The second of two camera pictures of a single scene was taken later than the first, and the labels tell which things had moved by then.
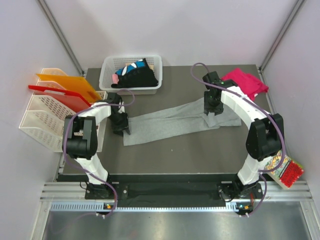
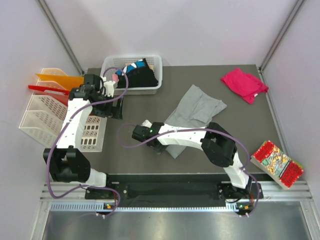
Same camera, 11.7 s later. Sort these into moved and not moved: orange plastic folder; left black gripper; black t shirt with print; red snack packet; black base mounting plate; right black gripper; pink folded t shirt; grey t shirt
Moved: grey t shirt; left black gripper; right black gripper
Not moved: red snack packet; orange plastic folder; pink folded t shirt; black base mounting plate; black t shirt with print
